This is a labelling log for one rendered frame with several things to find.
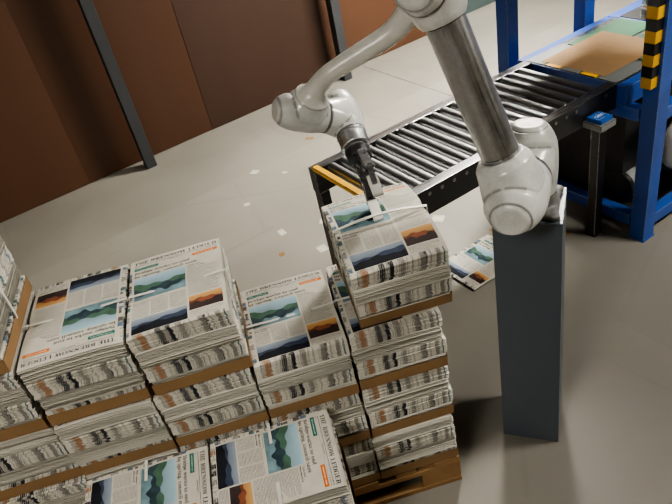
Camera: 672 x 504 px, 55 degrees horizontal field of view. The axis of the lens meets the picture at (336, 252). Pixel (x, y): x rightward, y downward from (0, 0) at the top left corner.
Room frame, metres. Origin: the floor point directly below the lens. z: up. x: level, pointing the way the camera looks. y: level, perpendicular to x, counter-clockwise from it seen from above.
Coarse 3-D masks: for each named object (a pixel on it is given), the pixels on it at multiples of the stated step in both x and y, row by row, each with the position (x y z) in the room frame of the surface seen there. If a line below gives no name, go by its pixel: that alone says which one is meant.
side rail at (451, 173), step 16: (592, 96) 2.58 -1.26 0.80; (608, 96) 2.62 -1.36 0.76; (560, 112) 2.51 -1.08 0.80; (576, 112) 2.52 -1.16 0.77; (592, 112) 2.58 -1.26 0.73; (560, 128) 2.48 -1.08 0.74; (576, 128) 2.53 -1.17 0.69; (464, 160) 2.29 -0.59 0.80; (448, 176) 2.20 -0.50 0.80; (464, 176) 2.23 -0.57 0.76; (416, 192) 2.14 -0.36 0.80; (432, 192) 2.16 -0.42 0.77; (448, 192) 2.19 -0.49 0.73; (464, 192) 2.23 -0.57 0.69; (432, 208) 2.15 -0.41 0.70
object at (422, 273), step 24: (336, 240) 1.54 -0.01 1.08; (360, 240) 1.52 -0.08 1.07; (384, 240) 1.50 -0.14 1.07; (408, 240) 1.48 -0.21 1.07; (432, 240) 1.46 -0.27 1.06; (360, 264) 1.43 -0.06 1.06; (384, 264) 1.41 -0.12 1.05; (408, 264) 1.41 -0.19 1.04; (432, 264) 1.42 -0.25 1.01; (360, 288) 1.40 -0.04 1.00; (384, 288) 1.40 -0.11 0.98; (408, 288) 1.42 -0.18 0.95; (432, 288) 1.43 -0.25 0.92; (360, 312) 1.41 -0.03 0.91; (384, 312) 1.43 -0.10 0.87
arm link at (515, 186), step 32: (416, 0) 1.43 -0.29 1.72; (448, 0) 1.45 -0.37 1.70; (448, 32) 1.46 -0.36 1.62; (448, 64) 1.46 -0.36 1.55; (480, 64) 1.46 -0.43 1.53; (480, 96) 1.44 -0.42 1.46; (480, 128) 1.43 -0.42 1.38; (480, 160) 1.48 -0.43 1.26; (512, 160) 1.40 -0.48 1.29; (512, 192) 1.35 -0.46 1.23; (544, 192) 1.38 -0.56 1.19; (512, 224) 1.33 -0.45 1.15
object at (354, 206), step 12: (384, 192) 1.76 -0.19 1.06; (396, 192) 1.73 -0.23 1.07; (408, 192) 1.71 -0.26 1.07; (336, 204) 1.77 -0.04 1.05; (348, 204) 1.74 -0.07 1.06; (360, 204) 1.71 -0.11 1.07; (384, 204) 1.67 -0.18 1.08; (396, 204) 1.65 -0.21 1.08; (324, 216) 1.73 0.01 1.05; (336, 216) 1.67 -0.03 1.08; (348, 216) 1.65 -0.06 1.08; (336, 252) 1.68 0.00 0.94
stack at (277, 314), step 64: (256, 320) 1.57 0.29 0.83; (320, 320) 1.50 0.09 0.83; (256, 384) 1.38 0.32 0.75; (320, 384) 1.39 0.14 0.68; (384, 384) 1.40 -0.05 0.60; (448, 384) 1.42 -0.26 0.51; (128, 448) 1.33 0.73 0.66; (192, 448) 1.35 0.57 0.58; (384, 448) 1.39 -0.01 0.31; (448, 448) 1.41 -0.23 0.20
